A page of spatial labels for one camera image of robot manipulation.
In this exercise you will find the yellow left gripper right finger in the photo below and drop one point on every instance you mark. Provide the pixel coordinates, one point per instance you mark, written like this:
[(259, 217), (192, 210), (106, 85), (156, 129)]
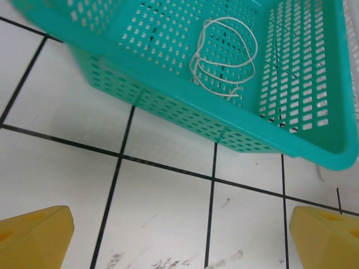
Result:
[(328, 241)]

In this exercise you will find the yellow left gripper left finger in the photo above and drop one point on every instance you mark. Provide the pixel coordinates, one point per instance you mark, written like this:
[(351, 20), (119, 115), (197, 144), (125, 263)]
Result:
[(33, 238)]

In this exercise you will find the teal perforated plastic basket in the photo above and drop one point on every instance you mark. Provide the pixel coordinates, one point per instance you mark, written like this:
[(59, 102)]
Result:
[(113, 33)]

